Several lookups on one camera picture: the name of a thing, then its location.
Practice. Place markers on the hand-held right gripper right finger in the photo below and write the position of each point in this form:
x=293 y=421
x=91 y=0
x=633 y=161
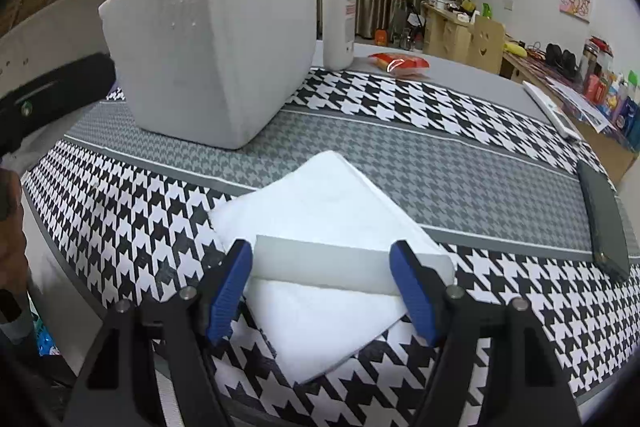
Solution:
x=415 y=292

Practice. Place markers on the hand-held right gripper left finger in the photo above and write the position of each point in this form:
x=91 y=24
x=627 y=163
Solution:
x=232 y=292

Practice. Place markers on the white foam block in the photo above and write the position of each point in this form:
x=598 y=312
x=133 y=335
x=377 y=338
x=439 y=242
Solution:
x=325 y=264

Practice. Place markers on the white towel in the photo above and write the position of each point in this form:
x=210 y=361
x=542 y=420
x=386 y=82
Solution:
x=320 y=202

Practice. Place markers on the white foam box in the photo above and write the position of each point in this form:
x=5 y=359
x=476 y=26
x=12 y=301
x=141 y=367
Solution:
x=210 y=47

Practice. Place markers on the person's left hand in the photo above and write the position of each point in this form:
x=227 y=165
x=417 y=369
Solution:
x=10 y=252

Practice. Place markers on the houndstooth tablecloth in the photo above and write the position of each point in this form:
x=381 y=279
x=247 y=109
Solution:
x=450 y=147

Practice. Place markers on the black smartphone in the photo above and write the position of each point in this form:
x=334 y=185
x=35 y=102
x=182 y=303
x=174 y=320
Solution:
x=602 y=227

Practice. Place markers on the white remote control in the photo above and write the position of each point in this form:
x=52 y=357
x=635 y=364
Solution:
x=550 y=109

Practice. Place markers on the red snack packet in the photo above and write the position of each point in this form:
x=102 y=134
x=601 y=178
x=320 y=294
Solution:
x=400 y=63

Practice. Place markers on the white paper sheet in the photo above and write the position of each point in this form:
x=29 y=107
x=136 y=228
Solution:
x=582 y=109

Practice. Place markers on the orange bottle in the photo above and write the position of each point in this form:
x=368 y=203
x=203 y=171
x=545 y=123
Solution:
x=380 y=38

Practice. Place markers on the wooden desk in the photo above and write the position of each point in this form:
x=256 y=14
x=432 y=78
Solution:
x=445 y=37

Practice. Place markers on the wooden smiley face chair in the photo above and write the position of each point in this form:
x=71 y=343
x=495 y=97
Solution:
x=485 y=44

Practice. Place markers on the yellow banana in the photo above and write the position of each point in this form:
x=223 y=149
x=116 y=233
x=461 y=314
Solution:
x=515 y=49

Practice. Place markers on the blue bottle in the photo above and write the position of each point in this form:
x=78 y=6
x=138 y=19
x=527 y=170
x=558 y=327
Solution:
x=625 y=119
x=636 y=124

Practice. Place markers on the black bag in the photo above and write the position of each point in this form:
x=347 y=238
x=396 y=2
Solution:
x=562 y=61

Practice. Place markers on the white red pump bottle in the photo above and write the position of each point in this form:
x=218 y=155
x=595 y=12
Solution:
x=339 y=22

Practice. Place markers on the steel thermos bottle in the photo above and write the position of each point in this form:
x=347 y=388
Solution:
x=588 y=62

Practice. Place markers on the green cap bottle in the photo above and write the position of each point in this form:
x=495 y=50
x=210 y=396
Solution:
x=634 y=83

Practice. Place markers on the white wall socket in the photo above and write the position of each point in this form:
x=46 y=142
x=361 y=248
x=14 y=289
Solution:
x=507 y=4

